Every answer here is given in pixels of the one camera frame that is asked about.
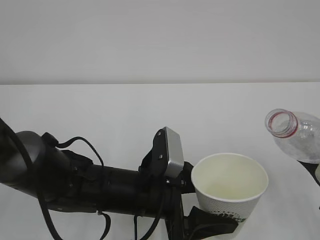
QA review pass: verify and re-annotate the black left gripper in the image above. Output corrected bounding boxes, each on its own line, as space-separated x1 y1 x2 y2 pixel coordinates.
142 161 239 240

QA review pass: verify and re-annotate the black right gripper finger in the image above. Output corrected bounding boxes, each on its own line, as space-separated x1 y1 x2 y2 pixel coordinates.
300 161 320 186

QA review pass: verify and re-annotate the clear red-label water bottle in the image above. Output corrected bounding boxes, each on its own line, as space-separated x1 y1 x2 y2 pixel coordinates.
264 108 320 164

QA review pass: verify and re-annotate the white paper coffee cup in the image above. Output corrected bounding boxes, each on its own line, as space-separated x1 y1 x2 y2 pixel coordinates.
190 153 269 240

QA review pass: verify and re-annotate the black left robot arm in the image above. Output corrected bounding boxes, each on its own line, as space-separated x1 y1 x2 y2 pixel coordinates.
0 121 238 240

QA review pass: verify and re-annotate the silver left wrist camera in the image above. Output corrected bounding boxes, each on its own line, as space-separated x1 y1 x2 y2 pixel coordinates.
138 126 185 186

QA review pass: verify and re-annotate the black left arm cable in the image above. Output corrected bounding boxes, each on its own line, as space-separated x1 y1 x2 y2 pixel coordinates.
0 117 163 240

